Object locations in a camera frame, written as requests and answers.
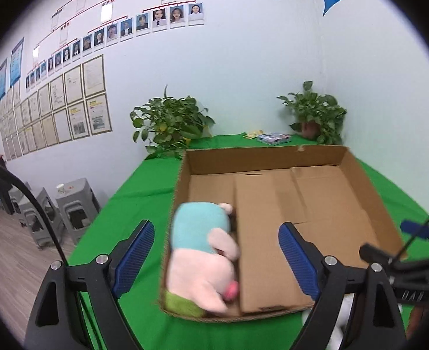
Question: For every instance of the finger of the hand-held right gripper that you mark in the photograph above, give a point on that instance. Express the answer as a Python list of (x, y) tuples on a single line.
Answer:
[(373, 252), (415, 228)]

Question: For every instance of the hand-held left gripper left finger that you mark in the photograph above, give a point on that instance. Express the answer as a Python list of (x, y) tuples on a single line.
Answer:
[(134, 259)]

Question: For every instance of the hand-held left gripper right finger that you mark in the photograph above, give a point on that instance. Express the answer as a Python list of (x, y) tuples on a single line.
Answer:
[(298, 262)]

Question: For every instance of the pink pig plush toy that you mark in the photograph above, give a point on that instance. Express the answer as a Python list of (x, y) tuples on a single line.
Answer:
[(196, 251)]

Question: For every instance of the brown cardboard box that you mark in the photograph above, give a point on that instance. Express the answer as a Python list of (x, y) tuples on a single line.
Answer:
[(273, 204)]

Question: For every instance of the brown object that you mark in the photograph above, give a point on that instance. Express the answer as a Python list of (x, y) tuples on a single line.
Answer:
[(416, 321)]

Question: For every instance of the green tablecloth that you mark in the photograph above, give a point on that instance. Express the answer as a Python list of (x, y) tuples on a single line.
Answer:
[(134, 189)]

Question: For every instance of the white plush toy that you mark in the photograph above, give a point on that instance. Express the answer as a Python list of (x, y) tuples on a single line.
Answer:
[(343, 317)]

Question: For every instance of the grey plastic stool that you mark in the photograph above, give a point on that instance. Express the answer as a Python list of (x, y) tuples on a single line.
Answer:
[(16, 193), (76, 197), (39, 204)]

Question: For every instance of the white paper cup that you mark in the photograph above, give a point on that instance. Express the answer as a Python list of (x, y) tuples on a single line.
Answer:
[(60, 189)]

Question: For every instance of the patterned packet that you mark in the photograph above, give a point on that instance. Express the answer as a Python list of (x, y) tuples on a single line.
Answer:
[(273, 138)]

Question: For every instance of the yellow packet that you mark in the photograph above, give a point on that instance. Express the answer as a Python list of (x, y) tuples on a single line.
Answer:
[(254, 135)]

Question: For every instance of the potted green plant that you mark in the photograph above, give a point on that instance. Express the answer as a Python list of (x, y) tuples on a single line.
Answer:
[(170, 124), (316, 116)]

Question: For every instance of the group of framed certificates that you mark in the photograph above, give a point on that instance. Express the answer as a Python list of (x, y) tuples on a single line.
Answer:
[(61, 109)]

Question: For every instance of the row of portrait photos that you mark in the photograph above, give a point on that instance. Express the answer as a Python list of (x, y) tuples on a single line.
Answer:
[(108, 32)]

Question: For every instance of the blue wall notice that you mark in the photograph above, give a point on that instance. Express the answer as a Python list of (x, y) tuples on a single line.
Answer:
[(2, 77), (16, 62)]

